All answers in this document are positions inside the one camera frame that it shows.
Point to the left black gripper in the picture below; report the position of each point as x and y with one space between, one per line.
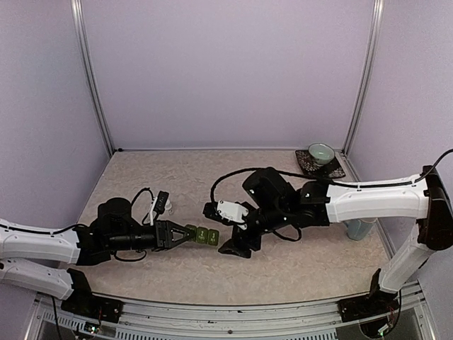
163 238

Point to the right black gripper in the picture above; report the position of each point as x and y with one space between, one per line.
253 243

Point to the green pill organizer box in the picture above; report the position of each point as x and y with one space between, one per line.
203 235

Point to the white pill bottle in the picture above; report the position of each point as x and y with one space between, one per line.
169 207

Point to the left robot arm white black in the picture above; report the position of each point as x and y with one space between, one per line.
114 230

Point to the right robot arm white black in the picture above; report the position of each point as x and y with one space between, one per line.
322 202

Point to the light blue mug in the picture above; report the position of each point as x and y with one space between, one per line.
358 229

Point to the black patterned tray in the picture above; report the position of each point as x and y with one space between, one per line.
331 170

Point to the pale green bowl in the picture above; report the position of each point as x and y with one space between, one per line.
321 153

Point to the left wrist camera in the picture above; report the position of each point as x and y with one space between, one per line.
160 202

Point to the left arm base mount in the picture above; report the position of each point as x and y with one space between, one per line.
92 306

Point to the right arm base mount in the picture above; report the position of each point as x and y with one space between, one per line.
361 307

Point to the front aluminium rail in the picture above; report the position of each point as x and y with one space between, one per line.
157 320

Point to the left aluminium frame post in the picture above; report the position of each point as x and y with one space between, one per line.
81 35

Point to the aluminium frame post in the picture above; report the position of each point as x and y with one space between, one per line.
366 75
81 35

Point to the right aluminium frame post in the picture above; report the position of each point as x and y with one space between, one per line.
366 75

